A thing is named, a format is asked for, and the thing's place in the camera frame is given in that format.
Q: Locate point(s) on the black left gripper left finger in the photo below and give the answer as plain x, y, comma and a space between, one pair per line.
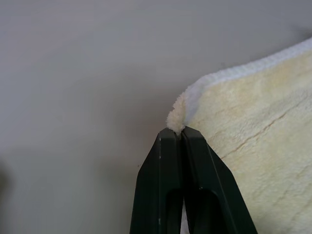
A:
156, 175

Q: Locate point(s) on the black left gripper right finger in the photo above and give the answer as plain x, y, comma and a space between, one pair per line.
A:
209, 180

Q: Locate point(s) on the cream fluffy towel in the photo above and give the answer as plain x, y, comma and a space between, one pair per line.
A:
263, 126

